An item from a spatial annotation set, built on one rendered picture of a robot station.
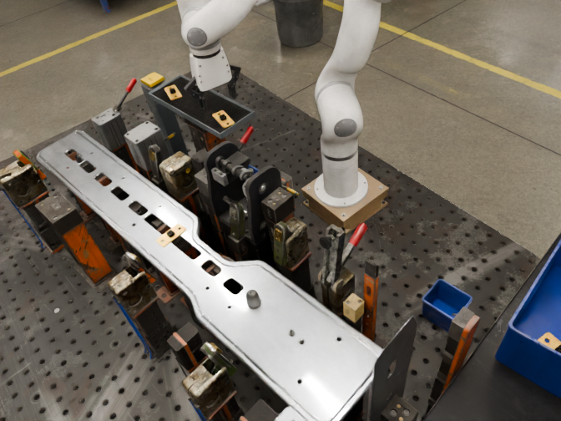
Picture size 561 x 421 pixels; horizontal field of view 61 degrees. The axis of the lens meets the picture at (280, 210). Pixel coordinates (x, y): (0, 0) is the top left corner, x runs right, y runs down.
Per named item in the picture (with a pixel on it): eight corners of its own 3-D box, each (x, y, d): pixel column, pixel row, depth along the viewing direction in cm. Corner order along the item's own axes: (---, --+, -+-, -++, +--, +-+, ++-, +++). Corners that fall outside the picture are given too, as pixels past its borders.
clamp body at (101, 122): (120, 191, 194) (85, 119, 168) (143, 176, 199) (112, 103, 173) (133, 201, 189) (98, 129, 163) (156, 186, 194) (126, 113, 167)
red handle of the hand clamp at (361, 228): (320, 276, 110) (356, 218, 110) (324, 277, 112) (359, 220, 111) (334, 286, 108) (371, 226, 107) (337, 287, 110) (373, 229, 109)
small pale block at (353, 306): (344, 374, 131) (342, 302, 105) (351, 365, 133) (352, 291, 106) (354, 382, 129) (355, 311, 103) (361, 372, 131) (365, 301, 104)
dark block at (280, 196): (278, 292, 152) (260, 200, 122) (293, 278, 155) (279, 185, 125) (290, 301, 149) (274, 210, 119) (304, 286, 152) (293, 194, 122)
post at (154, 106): (173, 177, 196) (138, 84, 164) (187, 168, 199) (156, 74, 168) (184, 185, 192) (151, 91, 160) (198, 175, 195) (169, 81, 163)
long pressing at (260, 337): (26, 160, 167) (23, 157, 166) (82, 129, 177) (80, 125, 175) (325, 440, 93) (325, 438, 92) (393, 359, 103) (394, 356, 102)
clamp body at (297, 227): (278, 310, 148) (262, 232, 121) (303, 286, 153) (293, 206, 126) (300, 327, 143) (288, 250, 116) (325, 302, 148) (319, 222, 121)
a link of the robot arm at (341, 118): (353, 134, 160) (352, 72, 142) (366, 171, 147) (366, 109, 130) (318, 139, 160) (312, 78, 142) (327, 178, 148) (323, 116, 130)
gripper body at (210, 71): (216, 35, 128) (224, 72, 136) (182, 48, 125) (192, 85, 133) (229, 45, 123) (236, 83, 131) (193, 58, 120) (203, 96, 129)
